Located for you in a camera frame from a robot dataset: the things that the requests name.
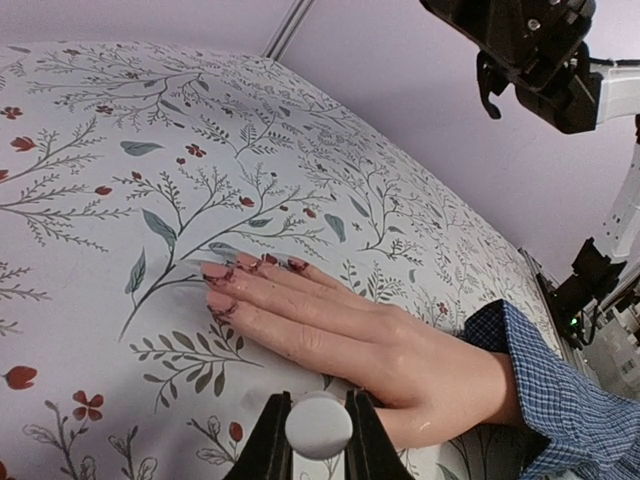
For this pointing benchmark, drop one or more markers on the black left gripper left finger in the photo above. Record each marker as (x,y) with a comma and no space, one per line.
(267,454)

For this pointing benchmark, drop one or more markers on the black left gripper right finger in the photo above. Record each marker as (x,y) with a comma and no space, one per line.
(370,454)

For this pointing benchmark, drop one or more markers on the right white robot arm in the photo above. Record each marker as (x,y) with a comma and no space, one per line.
(539,48)

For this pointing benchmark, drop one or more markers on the blue checkered sleeve forearm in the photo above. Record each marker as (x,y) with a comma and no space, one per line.
(578,430)

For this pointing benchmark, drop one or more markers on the person's bare hand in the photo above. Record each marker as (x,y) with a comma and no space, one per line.
(433,387)

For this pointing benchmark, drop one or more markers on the floral patterned table mat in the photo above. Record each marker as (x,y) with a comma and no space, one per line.
(123,167)

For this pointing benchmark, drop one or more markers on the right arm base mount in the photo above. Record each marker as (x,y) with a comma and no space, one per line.
(595,275)

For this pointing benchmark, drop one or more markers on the right aluminium frame post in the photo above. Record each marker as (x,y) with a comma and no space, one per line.
(286,31)

